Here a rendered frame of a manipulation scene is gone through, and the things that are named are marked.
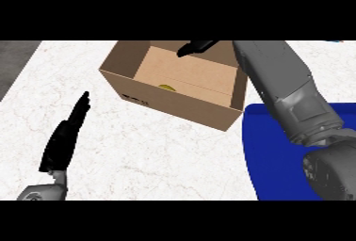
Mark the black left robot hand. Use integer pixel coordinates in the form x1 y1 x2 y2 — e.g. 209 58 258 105
37 90 91 173

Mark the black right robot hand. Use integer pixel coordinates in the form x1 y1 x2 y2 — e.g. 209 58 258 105
175 40 221 58

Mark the brown cardboard box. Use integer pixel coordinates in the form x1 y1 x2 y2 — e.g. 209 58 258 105
97 40 249 132

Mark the yellow lemon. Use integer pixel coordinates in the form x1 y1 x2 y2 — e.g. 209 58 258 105
156 84 178 92

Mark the blue tray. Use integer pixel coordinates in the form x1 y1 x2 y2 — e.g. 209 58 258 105
240 103 356 201

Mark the dark grey appliance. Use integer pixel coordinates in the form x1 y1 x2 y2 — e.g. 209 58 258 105
0 40 43 102

